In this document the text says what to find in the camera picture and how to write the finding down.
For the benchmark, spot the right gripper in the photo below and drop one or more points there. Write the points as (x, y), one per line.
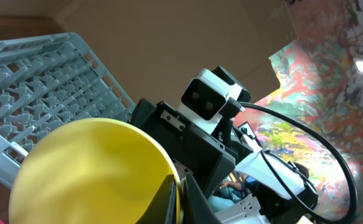
(209, 155)

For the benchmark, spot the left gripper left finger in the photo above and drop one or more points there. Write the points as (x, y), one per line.
(163, 207)

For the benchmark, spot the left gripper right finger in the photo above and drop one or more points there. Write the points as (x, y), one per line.
(195, 205)

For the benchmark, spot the yellow plastic cup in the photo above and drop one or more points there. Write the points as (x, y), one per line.
(94, 170)

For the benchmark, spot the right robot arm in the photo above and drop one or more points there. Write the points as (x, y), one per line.
(274, 191)

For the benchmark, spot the grey dishwasher rack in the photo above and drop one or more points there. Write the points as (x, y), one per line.
(48, 81)

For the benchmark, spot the person in background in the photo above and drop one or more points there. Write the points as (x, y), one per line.
(230, 193)

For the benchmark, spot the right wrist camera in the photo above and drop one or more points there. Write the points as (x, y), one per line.
(211, 97)

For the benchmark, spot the colourful painted wall hanging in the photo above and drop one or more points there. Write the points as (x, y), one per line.
(320, 87)

